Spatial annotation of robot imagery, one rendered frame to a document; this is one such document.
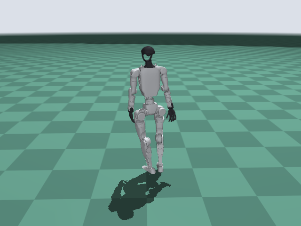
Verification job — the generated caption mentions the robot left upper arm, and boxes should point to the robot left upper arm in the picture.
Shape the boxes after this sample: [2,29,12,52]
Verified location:
[130,68,140,95]

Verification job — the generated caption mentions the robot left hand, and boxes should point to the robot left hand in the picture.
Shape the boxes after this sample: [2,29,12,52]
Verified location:
[128,107,135,123]

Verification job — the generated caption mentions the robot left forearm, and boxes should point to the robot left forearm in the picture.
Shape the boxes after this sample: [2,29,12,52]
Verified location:
[128,88,135,111]

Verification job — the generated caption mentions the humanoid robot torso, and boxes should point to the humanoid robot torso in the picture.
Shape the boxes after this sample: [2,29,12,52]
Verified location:
[138,63,160,116]

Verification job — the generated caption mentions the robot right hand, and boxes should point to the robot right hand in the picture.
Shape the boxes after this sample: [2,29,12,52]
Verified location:
[166,103,176,122]

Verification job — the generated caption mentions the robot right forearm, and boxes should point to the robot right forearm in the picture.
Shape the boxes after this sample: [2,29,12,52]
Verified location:
[164,89,172,108]

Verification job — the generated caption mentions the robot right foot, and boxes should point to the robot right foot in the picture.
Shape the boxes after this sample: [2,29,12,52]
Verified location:
[157,162,164,172]

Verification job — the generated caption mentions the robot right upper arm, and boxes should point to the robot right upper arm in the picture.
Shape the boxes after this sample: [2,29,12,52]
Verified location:
[159,66,169,91]

